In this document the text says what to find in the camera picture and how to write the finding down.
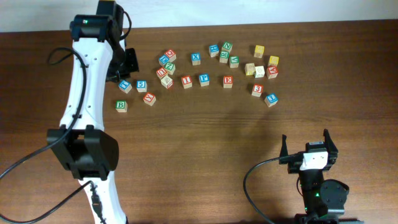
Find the green R wooden block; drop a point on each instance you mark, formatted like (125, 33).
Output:
(224, 56)

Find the red Y wooden block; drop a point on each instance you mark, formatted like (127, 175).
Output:
(149, 99)

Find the red Q wooden block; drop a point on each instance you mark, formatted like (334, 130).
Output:
(171, 55)

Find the blue H wooden block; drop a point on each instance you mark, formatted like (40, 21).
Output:
(213, 50)

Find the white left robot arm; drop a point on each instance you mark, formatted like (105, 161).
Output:
(80, 143)

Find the blue 5 wooden block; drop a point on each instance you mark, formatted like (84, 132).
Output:
(141, 86)

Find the green V wooden block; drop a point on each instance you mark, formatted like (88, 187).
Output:
(234, 62)

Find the red E wooden block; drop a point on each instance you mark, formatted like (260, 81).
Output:
(227, 82)

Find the green Z wooden block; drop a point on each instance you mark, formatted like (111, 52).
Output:
(170, 68)

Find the red I wooden block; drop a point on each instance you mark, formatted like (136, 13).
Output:
(187, 82)

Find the red 3 wooden block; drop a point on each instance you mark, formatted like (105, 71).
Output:
(257, 90)

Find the yellow sided wooden block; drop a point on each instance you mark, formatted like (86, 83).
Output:
(249, 69)

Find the plain diamond wooden block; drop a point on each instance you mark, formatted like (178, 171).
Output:
(167, 82)

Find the blue P wooden block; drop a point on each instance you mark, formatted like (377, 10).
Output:
(204, 79)

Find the green B wooden block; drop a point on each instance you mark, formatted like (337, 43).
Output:
(121, 106)

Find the yellow top block far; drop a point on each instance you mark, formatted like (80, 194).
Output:
(259, 51)

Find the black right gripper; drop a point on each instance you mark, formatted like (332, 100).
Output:
(332, 151)

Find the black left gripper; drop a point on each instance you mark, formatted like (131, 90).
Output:
(134, 68)

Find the blue D wooden block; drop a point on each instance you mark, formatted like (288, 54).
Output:
(163, 60)

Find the yellow top block right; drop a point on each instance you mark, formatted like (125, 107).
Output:
(273, 61)

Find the red A wooden block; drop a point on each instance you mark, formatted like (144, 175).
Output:
(272, 72)

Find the green N wooden block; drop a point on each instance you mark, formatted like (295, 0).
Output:
(227, 47)

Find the blue T wooden block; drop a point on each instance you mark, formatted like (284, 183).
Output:
(125, 86)

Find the blue X wooden block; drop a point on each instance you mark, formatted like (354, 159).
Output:
(196, 58)

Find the red U wooden block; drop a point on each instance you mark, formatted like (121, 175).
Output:
(161, 72)

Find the blue L wooden block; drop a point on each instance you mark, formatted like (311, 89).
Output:
(271, 100)

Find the plain O wooden block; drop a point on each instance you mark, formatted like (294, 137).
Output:
(259, 71)

